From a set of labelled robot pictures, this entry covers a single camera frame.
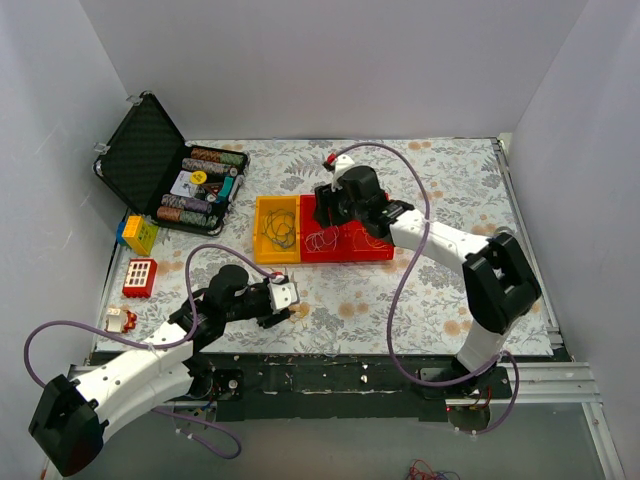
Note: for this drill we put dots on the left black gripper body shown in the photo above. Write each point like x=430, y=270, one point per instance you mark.
x=273, y=317

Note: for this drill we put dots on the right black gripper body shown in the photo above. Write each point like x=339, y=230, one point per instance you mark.
x=323, y=207

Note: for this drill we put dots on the red double plastic bin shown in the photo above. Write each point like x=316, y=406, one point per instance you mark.
x=343, y=244

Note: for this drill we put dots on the yellow plastic bin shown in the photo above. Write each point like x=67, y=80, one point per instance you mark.
x=276, y=233

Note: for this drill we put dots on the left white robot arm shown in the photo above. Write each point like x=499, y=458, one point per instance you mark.
x=74, y=418

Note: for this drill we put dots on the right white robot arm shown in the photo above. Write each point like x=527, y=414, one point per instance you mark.
x=500, y=284

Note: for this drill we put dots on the floral table mat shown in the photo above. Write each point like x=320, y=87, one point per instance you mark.
x=406, y=305

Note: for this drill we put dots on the small red white toy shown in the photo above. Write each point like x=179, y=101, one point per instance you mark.
x=119, y=320

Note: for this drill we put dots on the yellow blue toy block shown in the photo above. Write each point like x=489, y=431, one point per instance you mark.
x=137, y=234

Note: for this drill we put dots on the black poker chip case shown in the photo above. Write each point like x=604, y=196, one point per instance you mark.
x=148, y=165

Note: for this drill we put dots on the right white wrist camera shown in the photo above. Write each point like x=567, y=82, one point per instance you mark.
x=338, y=164

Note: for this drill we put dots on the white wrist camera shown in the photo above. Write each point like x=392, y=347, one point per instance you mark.
x=283, y=292
x=338, y=164

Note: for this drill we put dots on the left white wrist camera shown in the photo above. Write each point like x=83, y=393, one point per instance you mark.
x=283, y=292

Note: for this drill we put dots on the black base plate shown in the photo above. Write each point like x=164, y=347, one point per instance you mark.
x=270, y=386

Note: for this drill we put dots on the aluminium frame rail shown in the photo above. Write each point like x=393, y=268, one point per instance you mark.
x=557, y=382

